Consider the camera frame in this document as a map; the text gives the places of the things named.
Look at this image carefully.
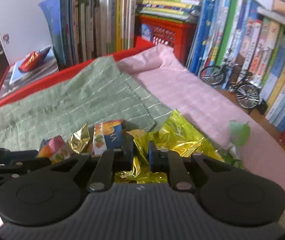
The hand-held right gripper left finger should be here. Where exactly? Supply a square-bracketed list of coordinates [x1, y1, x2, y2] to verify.
[49, 135, 136, 193]

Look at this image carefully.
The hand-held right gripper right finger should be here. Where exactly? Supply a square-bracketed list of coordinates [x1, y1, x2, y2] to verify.
[148, 140, 233, 192]

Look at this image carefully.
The blue white snack wrapper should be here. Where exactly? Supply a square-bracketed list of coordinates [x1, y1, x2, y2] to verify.
[92, 119, 124, 156]

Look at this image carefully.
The colourful snack wrapper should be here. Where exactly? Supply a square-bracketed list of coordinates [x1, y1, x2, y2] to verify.
[37, 135, 73, 165]

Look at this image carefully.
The gold foil wrapper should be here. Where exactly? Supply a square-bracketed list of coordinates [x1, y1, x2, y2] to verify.
[113, 108, 223, 184]

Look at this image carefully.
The row of grey upright books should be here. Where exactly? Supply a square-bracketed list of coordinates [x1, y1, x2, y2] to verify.
[38, 0, 137, 68]

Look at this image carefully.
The row of blue green books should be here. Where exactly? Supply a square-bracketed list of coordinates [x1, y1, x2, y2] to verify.
[186, 0, 285, 137]

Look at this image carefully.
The stack of flat books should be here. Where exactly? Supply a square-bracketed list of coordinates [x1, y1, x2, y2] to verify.
[135, 0, 203, 22]

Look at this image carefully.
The gold candy wrapper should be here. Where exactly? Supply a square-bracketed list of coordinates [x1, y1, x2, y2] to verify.
[68, 122, 91, 155]

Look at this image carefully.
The green checked cloth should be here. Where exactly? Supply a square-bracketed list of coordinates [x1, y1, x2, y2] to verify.
[0, 56, 173, 152]

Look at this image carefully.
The red tray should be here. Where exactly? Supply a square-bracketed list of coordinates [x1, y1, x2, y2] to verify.
[0, 36, 156, 110]

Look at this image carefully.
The pile of magazines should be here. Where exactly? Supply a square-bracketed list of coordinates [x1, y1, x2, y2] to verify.
[0, 54, 59, 96]

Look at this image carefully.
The red folded paper toy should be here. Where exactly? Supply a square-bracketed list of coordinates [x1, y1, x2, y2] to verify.
[18, 47, 51, 72]

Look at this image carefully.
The model bicycle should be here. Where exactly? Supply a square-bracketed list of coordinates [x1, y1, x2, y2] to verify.
[200, 48, 262, 110]

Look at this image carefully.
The small black object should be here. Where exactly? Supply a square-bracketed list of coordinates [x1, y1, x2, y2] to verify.
[256, 102, 268, 116]

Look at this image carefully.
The red plastic crate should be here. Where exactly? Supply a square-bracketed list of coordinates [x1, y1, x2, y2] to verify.
[134, 14, 198, 63]

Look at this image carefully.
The grey flat box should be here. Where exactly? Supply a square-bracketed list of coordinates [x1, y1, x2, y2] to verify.
[250, 0, 285, 32]

